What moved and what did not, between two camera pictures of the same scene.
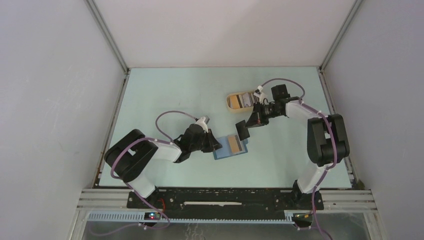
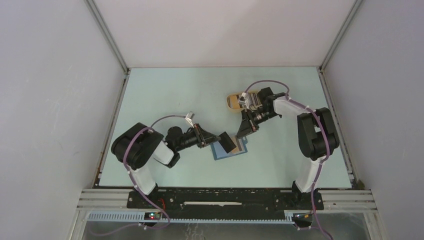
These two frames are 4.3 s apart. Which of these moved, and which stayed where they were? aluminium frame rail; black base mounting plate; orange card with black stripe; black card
Moved: black card
Stayed: orange card with black stripe; black base mounting plate; aluminium frame rail
